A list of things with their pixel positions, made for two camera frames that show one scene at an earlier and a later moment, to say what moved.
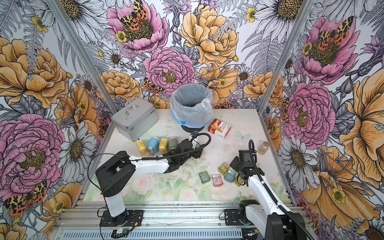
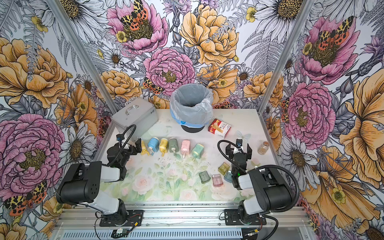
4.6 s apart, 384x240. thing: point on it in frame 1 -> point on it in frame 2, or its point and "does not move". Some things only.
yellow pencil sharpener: (141, 148) does not move
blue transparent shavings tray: (229, 176) does not move
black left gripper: (197, 151) -> (134, 152)
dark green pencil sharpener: (172, 143) does not move
